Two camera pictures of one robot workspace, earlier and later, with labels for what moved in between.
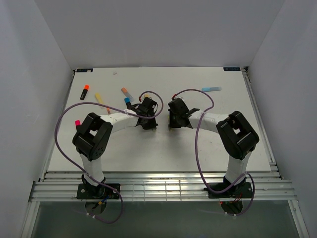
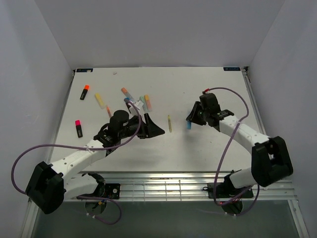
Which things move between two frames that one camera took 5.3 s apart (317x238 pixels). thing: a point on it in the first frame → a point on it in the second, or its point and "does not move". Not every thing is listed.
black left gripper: x=151 y=126 → x=150 y=129
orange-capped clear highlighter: x=127 y=94 does not move
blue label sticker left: x=84 y=70 does not move
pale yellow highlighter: x=98 y=96 does not move
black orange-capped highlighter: x=86 y=87 does not move
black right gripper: x=172 y=124 → x=193 y=116
